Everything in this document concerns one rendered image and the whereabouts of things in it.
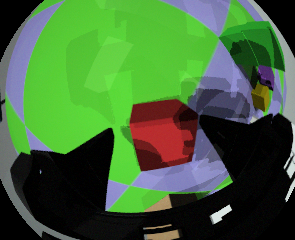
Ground red block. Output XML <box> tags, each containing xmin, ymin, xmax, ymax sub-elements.
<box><xmin>130</xmin><ymin>99</ymin><xmax>198</xmax><ymax>172</ymax></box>

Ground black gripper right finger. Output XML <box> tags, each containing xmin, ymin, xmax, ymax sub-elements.
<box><xmin>199</xmin><ymin>113</ymin><xmax>274</xmax><ymax>183</ymax></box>

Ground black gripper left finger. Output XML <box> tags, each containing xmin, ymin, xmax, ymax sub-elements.
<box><xmin>30</xmin><ymin>128</ymin><xmax>115</xmax><ymax>211</ymax></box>

